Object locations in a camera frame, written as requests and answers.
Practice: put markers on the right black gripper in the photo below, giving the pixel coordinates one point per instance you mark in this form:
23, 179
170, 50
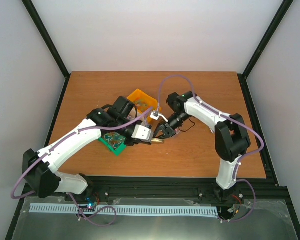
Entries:
169, 132

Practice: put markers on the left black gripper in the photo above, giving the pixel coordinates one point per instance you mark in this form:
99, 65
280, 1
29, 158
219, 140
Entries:
136, 141

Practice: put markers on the white jar lid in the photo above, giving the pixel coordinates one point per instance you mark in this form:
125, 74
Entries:
157, 141

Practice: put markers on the green candy bin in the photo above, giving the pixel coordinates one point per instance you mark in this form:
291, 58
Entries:
114, 142

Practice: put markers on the orange candy bin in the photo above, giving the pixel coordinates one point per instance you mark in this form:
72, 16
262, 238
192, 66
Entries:
143, 102

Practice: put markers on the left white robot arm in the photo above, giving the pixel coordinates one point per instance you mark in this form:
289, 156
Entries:
40, 169

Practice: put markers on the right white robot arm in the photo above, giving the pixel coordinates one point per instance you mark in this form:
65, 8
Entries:
231, 138

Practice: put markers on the metal front plate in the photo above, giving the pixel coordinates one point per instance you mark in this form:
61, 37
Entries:
256, 220

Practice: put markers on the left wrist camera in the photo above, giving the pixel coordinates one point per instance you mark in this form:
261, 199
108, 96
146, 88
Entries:
142, 133

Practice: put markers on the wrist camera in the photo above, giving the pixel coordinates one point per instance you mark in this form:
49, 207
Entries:
155, 115
142, 133

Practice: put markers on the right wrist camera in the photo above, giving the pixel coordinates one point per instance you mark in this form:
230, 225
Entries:
155, 115

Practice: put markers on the right black frame post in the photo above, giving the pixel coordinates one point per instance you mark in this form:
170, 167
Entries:
269, 33

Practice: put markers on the black frame post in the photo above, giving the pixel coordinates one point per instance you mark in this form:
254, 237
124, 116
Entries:
33, 13
269, 33

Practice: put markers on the light blue cable duct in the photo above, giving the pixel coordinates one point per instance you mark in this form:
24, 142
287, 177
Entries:
126, 210

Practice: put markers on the black aluminium rail base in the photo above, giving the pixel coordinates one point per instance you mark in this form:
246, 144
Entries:
199, 190

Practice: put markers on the left black frame post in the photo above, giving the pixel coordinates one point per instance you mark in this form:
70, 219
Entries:
33, 13

